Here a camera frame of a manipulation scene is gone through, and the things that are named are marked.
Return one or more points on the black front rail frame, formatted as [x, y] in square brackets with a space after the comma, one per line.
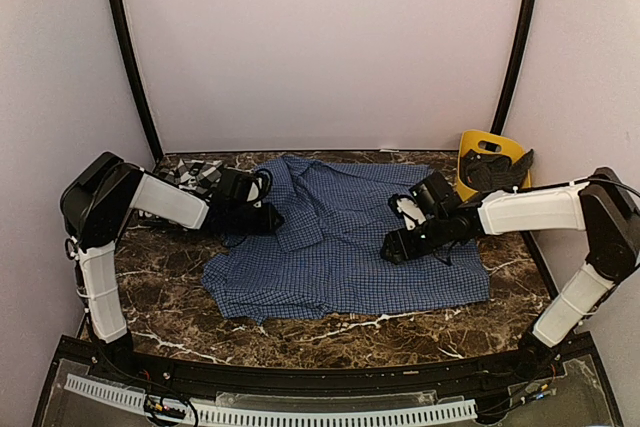
[490, 376]

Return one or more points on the black white plaid shirt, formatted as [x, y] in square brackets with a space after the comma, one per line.
[195, 176]

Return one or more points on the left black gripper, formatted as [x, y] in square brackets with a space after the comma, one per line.
[270, 222]

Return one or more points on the dark grey shirt in basket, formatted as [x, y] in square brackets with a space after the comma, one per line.
[490, 172]

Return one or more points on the yellow plastic basket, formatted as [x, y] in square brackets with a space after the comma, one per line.
[485, 142]

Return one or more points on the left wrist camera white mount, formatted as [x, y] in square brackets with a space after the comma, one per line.
[261, 184]

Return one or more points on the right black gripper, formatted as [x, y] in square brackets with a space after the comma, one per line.
[402, 249]

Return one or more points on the black corner post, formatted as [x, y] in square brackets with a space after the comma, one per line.
[514, 64]
[128, 56]

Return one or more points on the blue checked long sleeve shirt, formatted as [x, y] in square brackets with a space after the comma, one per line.
[326, 259]

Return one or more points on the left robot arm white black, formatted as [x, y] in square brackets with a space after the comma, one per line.
[196, 195]

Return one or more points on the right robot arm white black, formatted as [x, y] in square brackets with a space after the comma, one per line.
[599, 205]

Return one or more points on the right black corner post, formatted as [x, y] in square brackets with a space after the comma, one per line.
[514, 64]

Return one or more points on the left black corner post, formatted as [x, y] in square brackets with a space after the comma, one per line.
[128, 56]

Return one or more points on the white slotted cable duct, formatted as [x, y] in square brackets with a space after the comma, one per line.
[232, 409]

